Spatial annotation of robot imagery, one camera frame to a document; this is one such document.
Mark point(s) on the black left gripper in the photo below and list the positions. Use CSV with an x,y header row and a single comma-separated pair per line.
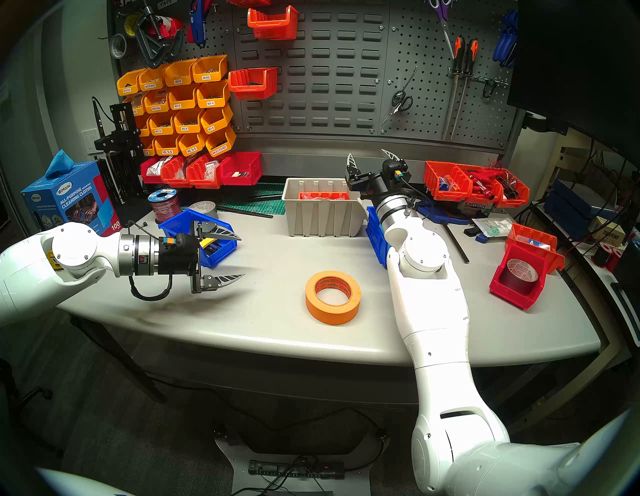
x,y
177,255

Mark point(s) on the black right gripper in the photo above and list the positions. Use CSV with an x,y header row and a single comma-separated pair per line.
x,y
372,184

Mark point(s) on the blue plastic storage bin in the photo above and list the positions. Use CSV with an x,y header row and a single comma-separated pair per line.
x,y
377,237
177,225

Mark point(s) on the large beige storage bin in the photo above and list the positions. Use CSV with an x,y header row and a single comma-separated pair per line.
x,y
320,220

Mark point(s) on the orange masking tape roll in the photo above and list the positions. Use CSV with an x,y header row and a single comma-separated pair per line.
x,y
332,315

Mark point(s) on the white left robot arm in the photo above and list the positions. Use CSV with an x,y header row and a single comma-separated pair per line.
x,y
30,272

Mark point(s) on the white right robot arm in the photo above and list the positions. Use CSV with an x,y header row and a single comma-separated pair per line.
x,y
430,300

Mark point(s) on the red tool white lettering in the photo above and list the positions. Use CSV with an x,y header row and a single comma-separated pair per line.
x,y
482,182

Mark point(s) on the blue red hand tool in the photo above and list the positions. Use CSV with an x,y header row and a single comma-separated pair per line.
x,y
197,22

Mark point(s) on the black metal rod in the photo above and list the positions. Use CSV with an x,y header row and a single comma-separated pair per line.
x,y
457,245
245,212

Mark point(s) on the green cutting mat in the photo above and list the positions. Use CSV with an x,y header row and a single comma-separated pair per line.
x,y
260,206

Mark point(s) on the large grey pegboard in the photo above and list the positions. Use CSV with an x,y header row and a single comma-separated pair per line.
x,y
430,115

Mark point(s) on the red parts bin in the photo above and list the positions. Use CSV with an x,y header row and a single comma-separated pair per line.
x,y
150,171
242,169
175,172
202,174

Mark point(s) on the blue bench vise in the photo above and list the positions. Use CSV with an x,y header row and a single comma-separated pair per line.
x,y
450,215

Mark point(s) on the yellow labelled parts bin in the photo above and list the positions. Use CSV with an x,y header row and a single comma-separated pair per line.
x,y
143,126
210,70
128,84
161,124
166,145
191,144
148,146
187,121
151,80
216,120
182,98
212,95
156,101
178,75
136,104
220,142

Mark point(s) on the small black block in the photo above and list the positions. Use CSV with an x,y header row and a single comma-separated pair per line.
x,y
471,231

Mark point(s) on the black metal stand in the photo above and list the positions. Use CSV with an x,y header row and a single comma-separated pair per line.
x,y
120,165

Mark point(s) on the clear bag green label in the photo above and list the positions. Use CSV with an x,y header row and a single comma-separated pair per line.
x,y
492,227

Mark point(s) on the orange-red hanging bin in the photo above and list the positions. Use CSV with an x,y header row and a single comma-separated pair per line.
x,y
248,2
253,82
272,22

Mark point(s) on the blue cleaning cloths box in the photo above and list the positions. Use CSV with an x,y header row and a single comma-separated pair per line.
x,y
75,200

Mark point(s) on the blue spring clamps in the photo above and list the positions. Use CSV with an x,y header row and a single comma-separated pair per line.
x,y
506,45

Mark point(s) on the small white blue box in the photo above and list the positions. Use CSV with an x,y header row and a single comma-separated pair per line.
x,y
535,242

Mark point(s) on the blue cloth in dispenser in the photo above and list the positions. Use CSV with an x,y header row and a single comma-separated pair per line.
x,y
60,162

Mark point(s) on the clear packing tape roll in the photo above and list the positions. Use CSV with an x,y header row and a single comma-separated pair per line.
x,y
522,272

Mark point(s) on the red plastic bin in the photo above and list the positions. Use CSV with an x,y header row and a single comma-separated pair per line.
x,y
510,295

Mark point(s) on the small grey pegboard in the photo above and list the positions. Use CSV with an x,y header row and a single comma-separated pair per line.
x,y
225,30

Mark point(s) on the dark blue case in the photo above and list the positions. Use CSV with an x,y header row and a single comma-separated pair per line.
x,y
570,200

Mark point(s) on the black power strip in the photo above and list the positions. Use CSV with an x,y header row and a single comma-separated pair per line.
x,y
280,468

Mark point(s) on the grey C-clamp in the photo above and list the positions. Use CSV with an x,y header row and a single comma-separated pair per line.
x,y
150,47

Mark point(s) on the black monitor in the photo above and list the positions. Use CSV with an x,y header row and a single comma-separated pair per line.
x,y
575,65

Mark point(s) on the black office chair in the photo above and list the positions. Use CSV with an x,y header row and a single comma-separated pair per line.
x,y
35,394

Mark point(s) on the silver tape roll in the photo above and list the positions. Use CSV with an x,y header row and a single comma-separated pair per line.
x,y
112,47

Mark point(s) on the red white tape roll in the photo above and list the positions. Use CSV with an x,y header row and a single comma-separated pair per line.
x,y
170,25

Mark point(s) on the small cardboard box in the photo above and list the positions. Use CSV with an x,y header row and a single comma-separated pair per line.
x,y
610,232

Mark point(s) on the yellow tape roll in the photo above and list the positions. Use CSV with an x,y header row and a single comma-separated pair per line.
x,y
127,25

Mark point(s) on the red thread spool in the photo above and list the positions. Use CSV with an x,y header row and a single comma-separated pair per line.
x,y
612,255

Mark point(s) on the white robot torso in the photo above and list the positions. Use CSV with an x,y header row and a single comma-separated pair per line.
x,y
75,485

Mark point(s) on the grey duct tape roll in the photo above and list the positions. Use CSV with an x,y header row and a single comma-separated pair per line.
x,y
202,207

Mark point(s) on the grey louvred wall panel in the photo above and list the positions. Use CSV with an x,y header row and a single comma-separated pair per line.
x,y
325,75

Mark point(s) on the white wall switch plate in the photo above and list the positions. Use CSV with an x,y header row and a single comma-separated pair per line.
x,y
89,142

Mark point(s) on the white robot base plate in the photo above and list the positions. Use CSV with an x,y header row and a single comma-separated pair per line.
x,y
235,460

